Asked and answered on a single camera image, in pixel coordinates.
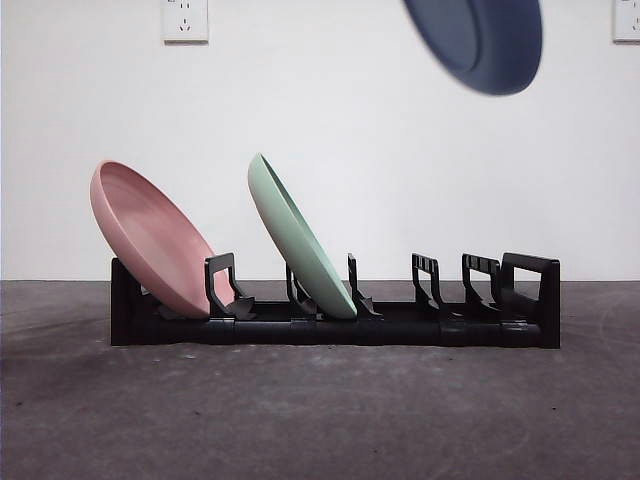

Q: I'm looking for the blue plate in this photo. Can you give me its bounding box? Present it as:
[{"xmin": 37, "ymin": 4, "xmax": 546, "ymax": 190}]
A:
[{"xmin": 402, "ymin": 0, "xmax": 544, "ymax": 98}]

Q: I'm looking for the black plastic dish rack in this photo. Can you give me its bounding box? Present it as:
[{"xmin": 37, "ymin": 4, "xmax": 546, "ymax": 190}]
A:
[{"xmin": 109, "ymin": 251, "xmax": 562, "ymax": 350}]

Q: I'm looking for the green plate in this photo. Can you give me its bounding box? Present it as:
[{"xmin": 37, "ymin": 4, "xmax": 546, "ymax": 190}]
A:
[{"xmin": 247, "ymin": 152, "xmax": 359, "ymax": 322}]

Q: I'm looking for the pink plate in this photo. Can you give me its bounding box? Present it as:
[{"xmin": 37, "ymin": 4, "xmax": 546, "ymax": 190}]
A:
[{"xmin": 89, "ymin": 159, "xmax": 219, "ymax": 319}]

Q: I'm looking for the white wall socket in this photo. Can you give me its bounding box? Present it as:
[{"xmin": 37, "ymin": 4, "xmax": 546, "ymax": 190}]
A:
[
  {"xmin": 162, "ymin": 0, "xmax": 210, "ymax": 45},
  {"xmin": 612, "ymin": 0, "xmax": 640, "ymax": 44}
]

